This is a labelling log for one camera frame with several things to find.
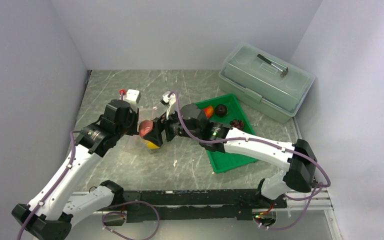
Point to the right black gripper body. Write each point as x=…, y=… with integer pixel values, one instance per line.
x=173, y=127

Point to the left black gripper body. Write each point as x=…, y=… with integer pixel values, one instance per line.
x=131, y=127

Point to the yellow orange fruit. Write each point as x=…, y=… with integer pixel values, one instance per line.
x=152, y=146

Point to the pink peach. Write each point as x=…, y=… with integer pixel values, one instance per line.
x=145, y=127

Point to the dark purple mangosteen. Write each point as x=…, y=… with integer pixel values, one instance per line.
x=221, y=110

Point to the green plastic tray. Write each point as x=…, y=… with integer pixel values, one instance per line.
x=222, y=162

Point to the clear zip top bag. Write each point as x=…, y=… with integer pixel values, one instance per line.
x=135, y=144

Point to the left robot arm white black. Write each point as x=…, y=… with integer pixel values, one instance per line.
x=50, y=215

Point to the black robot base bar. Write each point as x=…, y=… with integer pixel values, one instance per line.
x=151, y=205

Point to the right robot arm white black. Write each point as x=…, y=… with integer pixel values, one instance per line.
x=295, y=161

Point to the red mango fruit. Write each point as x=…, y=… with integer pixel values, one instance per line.
x=209, y=111

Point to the purple grape bunch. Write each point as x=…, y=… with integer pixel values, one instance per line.
x=239, y=124

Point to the pale green lidded storage box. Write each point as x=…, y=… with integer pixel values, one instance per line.
x=264, y=82

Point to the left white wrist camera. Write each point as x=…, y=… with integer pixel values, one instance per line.
x=132, y=96

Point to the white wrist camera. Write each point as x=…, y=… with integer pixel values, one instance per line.
x=169, y=101
x=132, y=96

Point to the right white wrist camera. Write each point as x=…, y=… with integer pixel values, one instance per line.
x=169, y=101

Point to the aluminium frame rail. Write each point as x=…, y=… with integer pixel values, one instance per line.
x=321, y=181

